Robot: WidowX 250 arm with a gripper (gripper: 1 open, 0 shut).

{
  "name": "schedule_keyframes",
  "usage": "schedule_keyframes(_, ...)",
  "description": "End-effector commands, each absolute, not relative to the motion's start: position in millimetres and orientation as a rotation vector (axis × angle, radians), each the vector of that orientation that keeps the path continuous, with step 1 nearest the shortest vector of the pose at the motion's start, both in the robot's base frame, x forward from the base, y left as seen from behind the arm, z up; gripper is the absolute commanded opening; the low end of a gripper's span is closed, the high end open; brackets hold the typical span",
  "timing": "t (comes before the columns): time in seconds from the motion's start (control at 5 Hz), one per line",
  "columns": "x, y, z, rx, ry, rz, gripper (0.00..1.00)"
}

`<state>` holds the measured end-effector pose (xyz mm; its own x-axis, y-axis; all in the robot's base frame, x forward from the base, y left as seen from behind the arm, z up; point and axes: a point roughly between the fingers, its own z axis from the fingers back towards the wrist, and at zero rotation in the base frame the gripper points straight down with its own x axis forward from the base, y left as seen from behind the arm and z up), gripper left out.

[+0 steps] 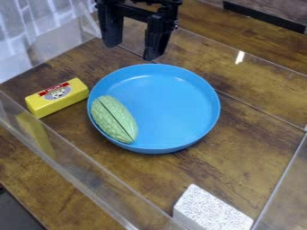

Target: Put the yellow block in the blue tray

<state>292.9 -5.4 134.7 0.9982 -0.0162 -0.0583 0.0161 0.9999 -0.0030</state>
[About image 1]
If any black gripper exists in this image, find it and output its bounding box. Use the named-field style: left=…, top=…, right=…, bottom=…
left=94, top=0, right=182, bottom=61

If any yellow block with label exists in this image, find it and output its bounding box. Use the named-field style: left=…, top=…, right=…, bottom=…
left=25, top=78, right=88, bottom=119

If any blue round tray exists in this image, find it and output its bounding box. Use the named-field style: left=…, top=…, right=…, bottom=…
left=88, top=64, right=220, bottom=155

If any white speckled foam block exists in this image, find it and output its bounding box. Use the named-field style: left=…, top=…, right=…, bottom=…
left=172, top=184, right=253, bottom=230

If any green bitter gourd toy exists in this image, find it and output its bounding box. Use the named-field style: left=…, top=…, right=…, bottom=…
left=89, top=95, right=137, bottom=144

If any clear acrylic front wall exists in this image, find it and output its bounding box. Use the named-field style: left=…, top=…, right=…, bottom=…
left=0, top=91, right=185, bottom=230

